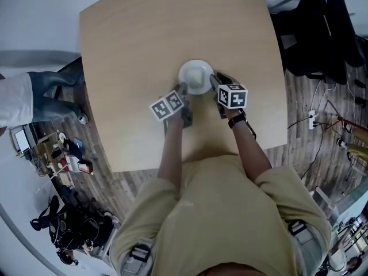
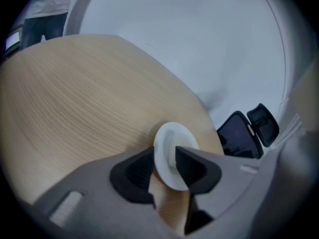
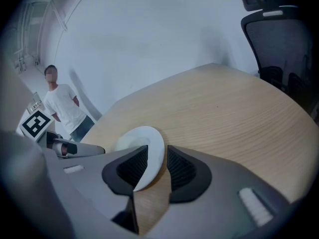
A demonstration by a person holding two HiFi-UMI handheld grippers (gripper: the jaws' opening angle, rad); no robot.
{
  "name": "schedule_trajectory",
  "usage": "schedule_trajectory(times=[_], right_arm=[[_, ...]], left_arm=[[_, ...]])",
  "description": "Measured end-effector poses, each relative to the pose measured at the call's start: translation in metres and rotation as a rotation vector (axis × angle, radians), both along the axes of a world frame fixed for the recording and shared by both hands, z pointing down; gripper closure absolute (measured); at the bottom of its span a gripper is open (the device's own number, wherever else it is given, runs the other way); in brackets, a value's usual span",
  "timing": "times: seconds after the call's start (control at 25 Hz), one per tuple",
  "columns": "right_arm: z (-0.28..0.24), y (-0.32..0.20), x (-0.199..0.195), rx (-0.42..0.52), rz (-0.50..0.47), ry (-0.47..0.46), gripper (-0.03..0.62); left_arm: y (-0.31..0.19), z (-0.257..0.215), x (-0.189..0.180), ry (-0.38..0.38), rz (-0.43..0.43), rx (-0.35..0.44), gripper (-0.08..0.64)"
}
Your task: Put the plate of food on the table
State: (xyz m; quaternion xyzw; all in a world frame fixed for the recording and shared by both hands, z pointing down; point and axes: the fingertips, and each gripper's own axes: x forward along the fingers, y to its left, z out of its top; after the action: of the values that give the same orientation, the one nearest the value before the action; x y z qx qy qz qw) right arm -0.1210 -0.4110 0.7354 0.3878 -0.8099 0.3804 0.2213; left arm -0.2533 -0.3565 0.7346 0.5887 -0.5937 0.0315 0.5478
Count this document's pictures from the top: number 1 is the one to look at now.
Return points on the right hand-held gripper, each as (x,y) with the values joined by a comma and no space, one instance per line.
(231,94)

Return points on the person's left forearm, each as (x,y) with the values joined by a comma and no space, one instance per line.
(172,148)

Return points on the person's right forearm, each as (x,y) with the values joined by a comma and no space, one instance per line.
(249,151)

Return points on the light wooden table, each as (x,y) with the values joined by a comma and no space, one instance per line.
(138,53)

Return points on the white plate of food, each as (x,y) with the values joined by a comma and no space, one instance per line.
(196,77)

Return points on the cluttered low table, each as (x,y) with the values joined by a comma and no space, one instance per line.
(51,151)

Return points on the black office chair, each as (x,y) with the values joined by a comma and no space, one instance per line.
(316,30)

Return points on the white power strip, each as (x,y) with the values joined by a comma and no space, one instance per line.
(311,119)

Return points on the beige t-shirt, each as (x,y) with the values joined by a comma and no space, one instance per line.
(221,220)

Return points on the black backpack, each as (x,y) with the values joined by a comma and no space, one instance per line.
(77,231)

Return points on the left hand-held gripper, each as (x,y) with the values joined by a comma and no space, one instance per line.
(172,107)

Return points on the dark wrist watch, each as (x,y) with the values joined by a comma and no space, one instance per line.
(237,119)

